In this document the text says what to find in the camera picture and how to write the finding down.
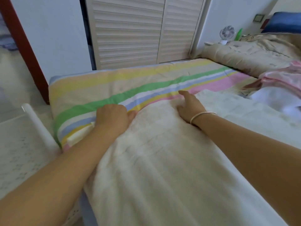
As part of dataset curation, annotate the small white desk fan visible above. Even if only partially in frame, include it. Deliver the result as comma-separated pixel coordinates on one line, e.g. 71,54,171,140
219,26,235,44

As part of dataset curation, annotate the person's left forearm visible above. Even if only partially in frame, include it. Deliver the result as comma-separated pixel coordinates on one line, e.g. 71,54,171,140
0,129,118,226

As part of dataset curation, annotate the person's right hand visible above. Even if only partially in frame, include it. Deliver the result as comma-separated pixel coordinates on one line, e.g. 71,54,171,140
176,90,208,126

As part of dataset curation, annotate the blue pillow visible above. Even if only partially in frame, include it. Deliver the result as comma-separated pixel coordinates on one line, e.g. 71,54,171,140
262,12,301,34

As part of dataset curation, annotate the silver bracelet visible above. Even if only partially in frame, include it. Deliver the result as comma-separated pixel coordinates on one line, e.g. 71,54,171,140
189,111,218,125

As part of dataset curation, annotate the cream white towel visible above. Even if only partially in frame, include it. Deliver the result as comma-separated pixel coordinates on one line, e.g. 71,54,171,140
85,89,301,226

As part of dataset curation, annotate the green bottle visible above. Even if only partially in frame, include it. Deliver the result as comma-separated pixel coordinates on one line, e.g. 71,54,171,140
234,28,244,42

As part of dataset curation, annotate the pink towel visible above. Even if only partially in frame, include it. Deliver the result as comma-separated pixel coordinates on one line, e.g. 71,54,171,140
242,61,301,97

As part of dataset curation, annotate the beige quilt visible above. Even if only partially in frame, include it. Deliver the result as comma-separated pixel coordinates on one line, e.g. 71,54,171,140
190,34,301,78

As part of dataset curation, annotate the person's right forearm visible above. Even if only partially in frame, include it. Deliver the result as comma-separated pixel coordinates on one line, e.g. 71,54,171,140
195,113,301,226

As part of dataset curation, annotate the person's left hand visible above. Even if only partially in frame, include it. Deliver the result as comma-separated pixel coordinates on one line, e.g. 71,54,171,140
94,104,137,140

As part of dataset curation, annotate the white plastic shelf cart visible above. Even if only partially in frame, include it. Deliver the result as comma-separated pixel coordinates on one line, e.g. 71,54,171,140
0,103,85,226

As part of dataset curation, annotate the striped pastel bed sheet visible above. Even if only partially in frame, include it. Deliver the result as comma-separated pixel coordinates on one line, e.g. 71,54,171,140
48,58,259,149

